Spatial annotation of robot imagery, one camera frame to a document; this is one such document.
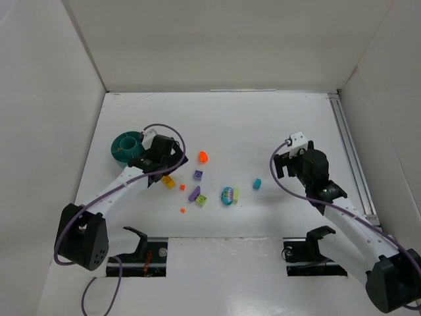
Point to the teal small lego brick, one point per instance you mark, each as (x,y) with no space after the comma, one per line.
(257,184)

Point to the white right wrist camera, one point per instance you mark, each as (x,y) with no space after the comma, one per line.
(297,144)

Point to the teal printed oval lego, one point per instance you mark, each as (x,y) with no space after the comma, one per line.
(227,196)

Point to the purple curved lego piece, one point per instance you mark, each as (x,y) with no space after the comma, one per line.
(195,194)

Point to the lime green square lego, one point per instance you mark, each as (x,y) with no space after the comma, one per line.
(201,200)

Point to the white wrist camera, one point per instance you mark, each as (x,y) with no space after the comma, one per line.
(297,144)
(148,135)

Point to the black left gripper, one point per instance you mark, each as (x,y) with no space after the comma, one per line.
(171,165)

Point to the orange dome lego piece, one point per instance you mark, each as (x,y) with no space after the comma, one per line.
(203,157)

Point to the purple square lego brick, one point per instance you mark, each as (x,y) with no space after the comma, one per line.
(198,175)

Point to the teal round divided container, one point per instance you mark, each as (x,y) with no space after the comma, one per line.
(126,147)

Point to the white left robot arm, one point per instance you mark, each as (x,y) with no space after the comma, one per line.
(82,236)

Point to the yellow lego brick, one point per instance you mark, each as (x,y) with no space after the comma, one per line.
(169,182)

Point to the aluminium rail right side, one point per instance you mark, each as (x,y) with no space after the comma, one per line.
(365,197)

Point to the pale green lego brick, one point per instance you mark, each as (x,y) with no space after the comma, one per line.
(236,195)

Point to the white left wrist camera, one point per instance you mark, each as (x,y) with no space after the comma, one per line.
(148,135)

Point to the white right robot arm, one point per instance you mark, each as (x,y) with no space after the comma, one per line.
(389,273)

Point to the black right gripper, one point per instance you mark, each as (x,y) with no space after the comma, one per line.
(283,163)

